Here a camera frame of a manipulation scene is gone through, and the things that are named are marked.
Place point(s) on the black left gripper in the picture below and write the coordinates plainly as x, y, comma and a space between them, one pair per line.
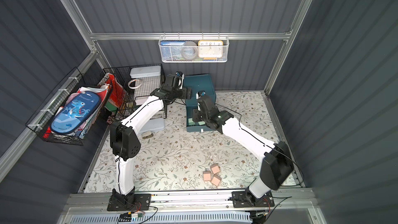
173, 80

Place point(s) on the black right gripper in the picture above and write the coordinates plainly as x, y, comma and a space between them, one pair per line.
203, 102

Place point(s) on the teal drawer cabinet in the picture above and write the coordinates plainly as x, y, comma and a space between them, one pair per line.
197, 83

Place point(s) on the pink plug top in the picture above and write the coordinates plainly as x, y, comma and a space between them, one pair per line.
215, 169

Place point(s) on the pink plug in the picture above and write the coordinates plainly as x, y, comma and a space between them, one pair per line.
207, 176
215, 180
215, 169

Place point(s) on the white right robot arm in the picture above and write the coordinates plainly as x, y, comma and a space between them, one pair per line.
275, 159

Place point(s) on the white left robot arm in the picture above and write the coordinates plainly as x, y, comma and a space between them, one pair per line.
124, 139

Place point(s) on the grey plastic box lid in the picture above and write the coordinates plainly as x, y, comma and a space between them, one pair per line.
145, 71

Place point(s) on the light blue flat case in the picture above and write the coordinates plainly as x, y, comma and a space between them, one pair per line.
155, 125

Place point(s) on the blue book in basket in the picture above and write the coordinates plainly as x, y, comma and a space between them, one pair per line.
171, 49

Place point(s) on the grey tape roll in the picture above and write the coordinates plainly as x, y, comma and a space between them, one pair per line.
189, 50

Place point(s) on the red patterned bag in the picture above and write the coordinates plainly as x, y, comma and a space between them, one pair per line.
118, 92

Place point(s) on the yellow alarm clock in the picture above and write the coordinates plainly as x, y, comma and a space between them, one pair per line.
210, 49

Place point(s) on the pink plug left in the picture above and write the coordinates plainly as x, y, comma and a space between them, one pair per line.
207, 176

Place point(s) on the pink plug bottom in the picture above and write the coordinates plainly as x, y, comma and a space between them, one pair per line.
215, 180

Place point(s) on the blue dinosaur pencil case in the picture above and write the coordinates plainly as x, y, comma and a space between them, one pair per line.
77, 111

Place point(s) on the black wire floor crate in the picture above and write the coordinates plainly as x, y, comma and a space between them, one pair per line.
137, 90

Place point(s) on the white wire wall basket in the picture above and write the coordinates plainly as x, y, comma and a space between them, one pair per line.
201, 60

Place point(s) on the black wire side basket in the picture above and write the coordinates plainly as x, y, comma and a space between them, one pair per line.
74, 83

